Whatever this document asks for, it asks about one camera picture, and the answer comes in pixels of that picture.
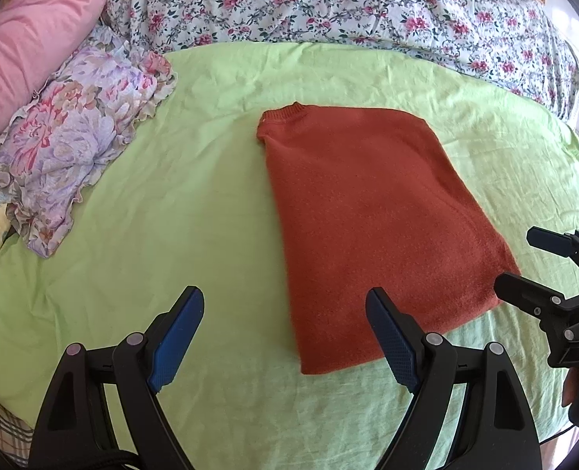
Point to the green bed sheet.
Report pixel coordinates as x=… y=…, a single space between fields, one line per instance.
x=172 y=205

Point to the orange knit sweater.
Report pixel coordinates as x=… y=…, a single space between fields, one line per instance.
x=367 y=230

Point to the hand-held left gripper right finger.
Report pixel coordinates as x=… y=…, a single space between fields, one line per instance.
x=392 y=342

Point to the pink pillow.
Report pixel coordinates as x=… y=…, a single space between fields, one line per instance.
x=35 y=44

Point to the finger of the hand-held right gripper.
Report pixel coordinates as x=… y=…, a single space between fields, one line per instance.
x=546 y=240
x=524 y=291

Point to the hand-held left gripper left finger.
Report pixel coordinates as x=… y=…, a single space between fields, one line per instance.
x=179 y=338

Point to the purple floral pillow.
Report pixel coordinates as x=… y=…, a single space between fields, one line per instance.
x=74 y=132

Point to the plaid bed sheet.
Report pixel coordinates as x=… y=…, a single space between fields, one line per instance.
x=3 y=431

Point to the white floral quilt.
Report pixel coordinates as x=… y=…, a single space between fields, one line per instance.
x=343 y=10

